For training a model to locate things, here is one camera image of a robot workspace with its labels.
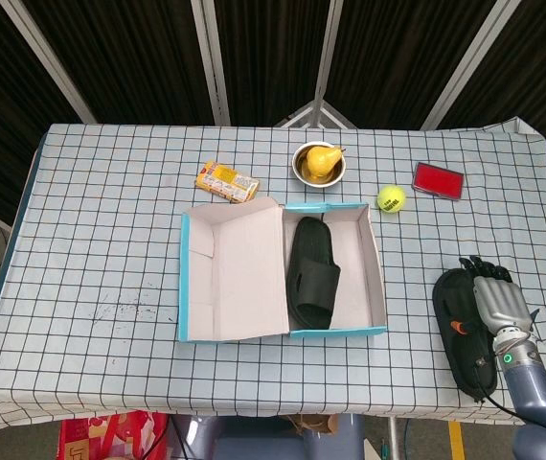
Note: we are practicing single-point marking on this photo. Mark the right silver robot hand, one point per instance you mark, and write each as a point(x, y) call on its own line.
point(500, 302)

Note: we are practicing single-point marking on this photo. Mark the black rubber slipper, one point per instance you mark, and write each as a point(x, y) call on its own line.
point(313, 282)
point(450, 297)

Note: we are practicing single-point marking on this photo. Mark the light blue shoe box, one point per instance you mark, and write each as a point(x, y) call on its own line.
point(239, 278)

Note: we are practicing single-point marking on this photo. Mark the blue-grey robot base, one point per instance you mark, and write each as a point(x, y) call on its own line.
point(254, 443)

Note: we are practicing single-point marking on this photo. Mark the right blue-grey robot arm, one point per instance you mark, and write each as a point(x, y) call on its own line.
point(531, 393)

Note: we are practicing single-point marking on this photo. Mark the red ink pad case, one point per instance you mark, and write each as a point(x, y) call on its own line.
point(438, 180)

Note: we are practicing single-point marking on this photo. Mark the yellow tennis ball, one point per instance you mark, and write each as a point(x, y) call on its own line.
point(391, 199)

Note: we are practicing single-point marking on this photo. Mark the metal table leg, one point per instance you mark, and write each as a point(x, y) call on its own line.
point(393, 441)

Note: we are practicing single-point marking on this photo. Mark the small metal bowl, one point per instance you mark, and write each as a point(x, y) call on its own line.
point(330, 179)

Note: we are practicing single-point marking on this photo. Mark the brown paper bag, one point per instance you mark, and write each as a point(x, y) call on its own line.
point(311, 424)

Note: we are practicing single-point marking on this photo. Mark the yellow pear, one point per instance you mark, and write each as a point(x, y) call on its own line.
point(320, 160)

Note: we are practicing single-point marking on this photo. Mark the white triangular screen foot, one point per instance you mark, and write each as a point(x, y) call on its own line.
point(297, 117)

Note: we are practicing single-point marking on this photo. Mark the yellow snack packet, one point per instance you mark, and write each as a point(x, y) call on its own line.
point(227, 183)

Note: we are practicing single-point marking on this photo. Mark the red patterned bag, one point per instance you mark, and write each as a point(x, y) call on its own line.
point(105, 438)

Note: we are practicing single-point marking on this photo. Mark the checked light blue tablecloth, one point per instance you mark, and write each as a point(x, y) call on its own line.
point(86, 239)

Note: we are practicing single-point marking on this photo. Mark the white screen frame post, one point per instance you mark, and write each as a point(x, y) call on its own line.
point(328, 48)
point(49, 62)
point(470, 62)
point(211, 62)

